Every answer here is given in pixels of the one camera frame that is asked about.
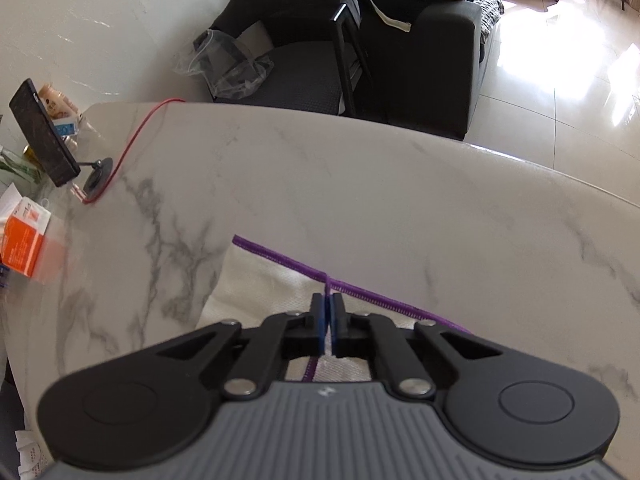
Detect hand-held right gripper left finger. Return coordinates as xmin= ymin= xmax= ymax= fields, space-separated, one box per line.
xmin=155 ymin=292 xmax=329 ymax=402

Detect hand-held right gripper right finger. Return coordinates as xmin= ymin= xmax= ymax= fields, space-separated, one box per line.
xmin=328 ymin=292 xmax=503 ymax=401

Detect white towel with purple edge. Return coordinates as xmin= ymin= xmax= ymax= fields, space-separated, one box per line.
xmin=197 ymin=234 xmax=475 ymax=386

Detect dark grey sofa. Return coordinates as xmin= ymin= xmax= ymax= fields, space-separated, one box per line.
xmin=350 ymin=0 xmax=507 ymax=143

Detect black round phone stand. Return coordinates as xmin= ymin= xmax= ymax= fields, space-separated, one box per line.
xmin=75 ymin=157 xmax=116 ymax=202

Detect black dining chair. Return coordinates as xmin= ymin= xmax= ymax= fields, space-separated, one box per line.
xmin=206 ymin=0 xmax=362 ymax=117

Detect clear plastic bag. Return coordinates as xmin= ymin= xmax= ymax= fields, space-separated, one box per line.
xmin=172 ymin=27 xmax=277 ymax=102

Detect orange box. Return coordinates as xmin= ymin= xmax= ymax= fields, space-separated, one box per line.
xmin=0 ymin=199 xmax=69 ymax=282

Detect white paper sheets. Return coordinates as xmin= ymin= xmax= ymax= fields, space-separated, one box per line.
xmin=14 ymin=429 xmax=57 ymax=480

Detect blue and white small box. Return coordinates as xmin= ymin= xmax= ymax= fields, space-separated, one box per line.
xmin=52 ymin=115 xmax=82 ymax=140

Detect black smartphone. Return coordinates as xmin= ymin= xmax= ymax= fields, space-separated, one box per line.
xmin=9 ymin=78 xmax=82 ymax=189

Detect beige small bottle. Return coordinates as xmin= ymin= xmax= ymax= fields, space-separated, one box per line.
xmin=37 ymin=83 xmax=84 ymax=122

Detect patterned sofa blanket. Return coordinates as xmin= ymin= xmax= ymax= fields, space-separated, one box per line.
xmin=472 ymin=0 xmax=507 ymax=47

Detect red charging cable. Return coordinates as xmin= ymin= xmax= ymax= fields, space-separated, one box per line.
xmin=81 ymin=98 xmax=187 ymax=207

